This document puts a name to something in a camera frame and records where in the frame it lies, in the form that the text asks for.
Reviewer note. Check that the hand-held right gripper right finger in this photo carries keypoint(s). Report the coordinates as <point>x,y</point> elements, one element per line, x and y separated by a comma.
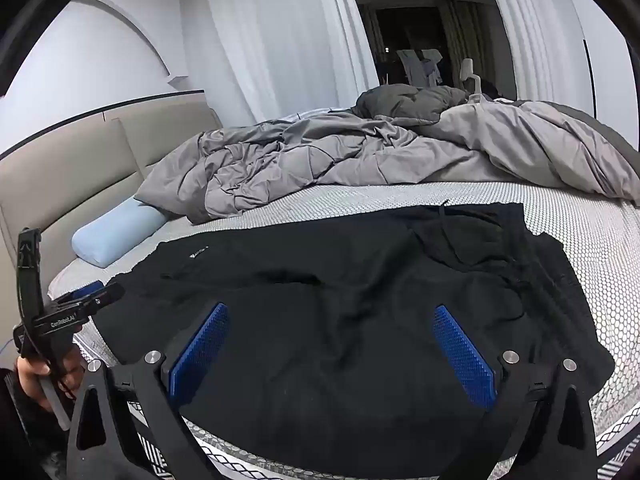
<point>460,350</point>

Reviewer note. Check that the dark striped curtain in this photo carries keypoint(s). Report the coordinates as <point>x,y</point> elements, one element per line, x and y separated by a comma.
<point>467,40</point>

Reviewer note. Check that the person's left hand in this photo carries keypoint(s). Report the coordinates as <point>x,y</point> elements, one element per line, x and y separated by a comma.
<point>30,377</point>

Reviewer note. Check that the person's left forearm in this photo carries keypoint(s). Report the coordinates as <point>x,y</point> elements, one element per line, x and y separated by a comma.
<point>12,425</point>

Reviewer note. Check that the light blue pillow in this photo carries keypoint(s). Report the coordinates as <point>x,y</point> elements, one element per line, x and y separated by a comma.
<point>115,232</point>

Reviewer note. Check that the black pants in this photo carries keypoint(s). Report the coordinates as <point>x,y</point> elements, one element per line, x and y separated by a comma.
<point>325,310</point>

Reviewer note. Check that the grey duvet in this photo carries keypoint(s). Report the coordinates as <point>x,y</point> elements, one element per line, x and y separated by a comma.
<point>350,150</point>

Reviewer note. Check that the white wardrobe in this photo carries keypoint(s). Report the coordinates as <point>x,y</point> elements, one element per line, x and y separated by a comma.
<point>605,50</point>

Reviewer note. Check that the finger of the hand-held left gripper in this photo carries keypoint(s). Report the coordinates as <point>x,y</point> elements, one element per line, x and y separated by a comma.
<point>95,296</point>
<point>30,270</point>

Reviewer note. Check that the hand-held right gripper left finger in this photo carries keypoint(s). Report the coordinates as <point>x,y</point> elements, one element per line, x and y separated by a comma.
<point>200,345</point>

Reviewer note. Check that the clothes on drying rack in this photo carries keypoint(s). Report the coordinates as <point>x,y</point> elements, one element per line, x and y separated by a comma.
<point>417,67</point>

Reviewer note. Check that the white sheer curtain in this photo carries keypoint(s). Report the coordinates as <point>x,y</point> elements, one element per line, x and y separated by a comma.
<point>280,35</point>
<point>530,30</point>

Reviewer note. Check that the office chair with white headrest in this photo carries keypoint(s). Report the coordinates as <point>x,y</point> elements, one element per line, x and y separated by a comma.
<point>470,72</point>

